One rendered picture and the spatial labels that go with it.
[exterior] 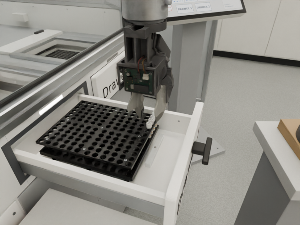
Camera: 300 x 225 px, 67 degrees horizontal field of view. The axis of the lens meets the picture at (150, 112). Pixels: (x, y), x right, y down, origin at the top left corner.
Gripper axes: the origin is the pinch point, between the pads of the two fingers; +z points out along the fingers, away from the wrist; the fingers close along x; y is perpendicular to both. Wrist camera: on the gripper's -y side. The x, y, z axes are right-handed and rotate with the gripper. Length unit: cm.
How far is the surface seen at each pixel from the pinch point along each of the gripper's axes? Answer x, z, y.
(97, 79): -21.3, 1.0, -13.2
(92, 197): -24, 45, -2
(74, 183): -9.8, 8.1, 17.1
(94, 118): -13.8, 3.6, 1.7
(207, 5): 0, -9, -92
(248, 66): 45, 89, -271
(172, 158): 6.2, 10.2, 2.3
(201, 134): 6, 88, -107
